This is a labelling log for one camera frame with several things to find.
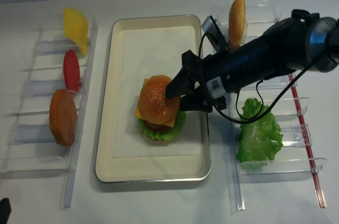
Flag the clear acrylic left rack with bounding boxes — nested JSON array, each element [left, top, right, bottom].
[[1, 15, 98, 209]]

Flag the sesame bun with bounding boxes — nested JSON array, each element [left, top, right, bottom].
[[138, 74, 181, 126], [228, 0, 247, 50]]

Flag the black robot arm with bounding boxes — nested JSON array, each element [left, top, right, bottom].
[[165, 10, 338, 112]]

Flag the large green lettuce leaf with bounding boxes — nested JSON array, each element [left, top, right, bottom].
[[237, 111, 283, 163]]

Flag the orange cheese slice on burger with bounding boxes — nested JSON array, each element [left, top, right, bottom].
[[135, 78, 176, 128]]

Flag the black object at corner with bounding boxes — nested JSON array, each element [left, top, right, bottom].
[[0, 198, 12, 224]]

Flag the clear acrylic right rack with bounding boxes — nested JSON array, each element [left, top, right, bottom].
[[209, 0, 327, 214]]

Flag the green lettuce leaf on burger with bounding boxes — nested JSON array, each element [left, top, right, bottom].
[[138, 111, 186, 141]]

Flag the sesame top bun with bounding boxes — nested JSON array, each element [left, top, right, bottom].
[[138, 74, 181, 126]]

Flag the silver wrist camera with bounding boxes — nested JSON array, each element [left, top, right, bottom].
[[201, 15, 230, 52]]

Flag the black cable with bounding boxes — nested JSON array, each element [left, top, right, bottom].
[[198, 12, 339, 124]]

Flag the clear acrylic rack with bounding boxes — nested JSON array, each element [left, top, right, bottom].
[[1, 15, 98, 209], [209, 0, 327, 214]]

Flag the brown bun half left rack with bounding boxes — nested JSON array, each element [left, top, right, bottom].
[[49, 89, 77, 147]]

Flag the yellow cheese slice in rack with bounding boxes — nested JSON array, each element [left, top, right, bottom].
[[63, 8, 88, 56]]

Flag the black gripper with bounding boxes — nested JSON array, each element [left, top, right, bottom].
[[165, 50, 227, 113]]

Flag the cream metal baking tray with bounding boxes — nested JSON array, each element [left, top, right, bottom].
[[95, 15, 211, 183]]

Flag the red tomato slice in rack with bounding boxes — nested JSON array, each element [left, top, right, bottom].
[[63, 49, 80, 93]]

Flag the white parchment paper sheet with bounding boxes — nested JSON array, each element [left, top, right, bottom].
[[113, 26, 202, 157]]

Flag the brown meat patty on burger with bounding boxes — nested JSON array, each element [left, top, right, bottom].
[[144, 120, 168, 132]]

